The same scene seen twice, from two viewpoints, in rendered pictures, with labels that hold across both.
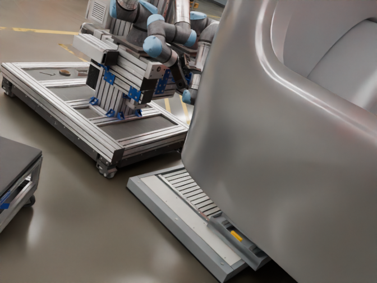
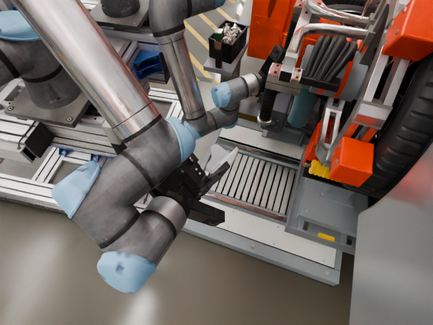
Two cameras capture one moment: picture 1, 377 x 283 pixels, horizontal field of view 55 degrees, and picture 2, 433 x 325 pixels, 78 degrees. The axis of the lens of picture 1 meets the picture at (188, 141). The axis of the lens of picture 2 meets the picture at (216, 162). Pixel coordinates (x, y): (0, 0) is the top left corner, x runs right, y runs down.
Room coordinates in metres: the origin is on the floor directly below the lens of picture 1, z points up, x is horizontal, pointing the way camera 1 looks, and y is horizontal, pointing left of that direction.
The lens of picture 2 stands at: (1.34, 0.17, 1.40)
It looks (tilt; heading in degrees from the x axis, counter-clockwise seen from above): 58 degrees down; 345
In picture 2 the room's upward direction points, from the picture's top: straight up
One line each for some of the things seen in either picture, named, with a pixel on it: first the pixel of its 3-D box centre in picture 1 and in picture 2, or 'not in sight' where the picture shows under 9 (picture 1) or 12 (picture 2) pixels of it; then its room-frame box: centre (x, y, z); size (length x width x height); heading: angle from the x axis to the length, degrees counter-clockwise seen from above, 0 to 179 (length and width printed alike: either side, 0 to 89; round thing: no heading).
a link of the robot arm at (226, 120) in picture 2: not in sight; (224, 115); (1.98, -0.04, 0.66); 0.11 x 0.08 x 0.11; 107
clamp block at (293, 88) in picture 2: not in sight; (285, 78); (1.83, -0.15, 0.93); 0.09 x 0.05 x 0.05; 55
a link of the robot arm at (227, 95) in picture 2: not in sight; (229, 93); (1.99, -0.05, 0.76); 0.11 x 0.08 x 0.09; 101
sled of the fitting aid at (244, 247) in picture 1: (257, 228); (330, 196); (1.76, -0.56, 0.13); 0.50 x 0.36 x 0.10; 145
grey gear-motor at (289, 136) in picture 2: not in sight; (298, 124); (2.16, -0.52, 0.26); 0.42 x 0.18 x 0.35; 55
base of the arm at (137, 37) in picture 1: (140, 35); (48, 78); (2.08, 0.48, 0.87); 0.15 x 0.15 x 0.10
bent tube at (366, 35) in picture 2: not in sight; (336, 32); (1.84, -0.26, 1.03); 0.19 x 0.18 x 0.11; 55
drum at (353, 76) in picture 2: not in sight; (334, 73); (1.90, -0.36, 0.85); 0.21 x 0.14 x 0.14; 55
